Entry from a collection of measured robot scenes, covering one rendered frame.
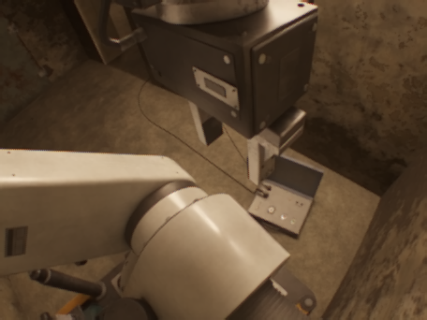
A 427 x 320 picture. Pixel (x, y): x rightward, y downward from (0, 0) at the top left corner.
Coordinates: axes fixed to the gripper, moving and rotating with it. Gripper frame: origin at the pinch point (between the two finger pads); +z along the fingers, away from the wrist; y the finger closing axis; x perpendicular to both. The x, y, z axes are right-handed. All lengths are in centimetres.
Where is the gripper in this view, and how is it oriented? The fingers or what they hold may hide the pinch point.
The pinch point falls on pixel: (233, 143)
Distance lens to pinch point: 49.8
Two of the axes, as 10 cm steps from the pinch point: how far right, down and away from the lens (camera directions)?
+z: 1.3, 5.7, 8.1
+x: 7.2, -6.2, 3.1
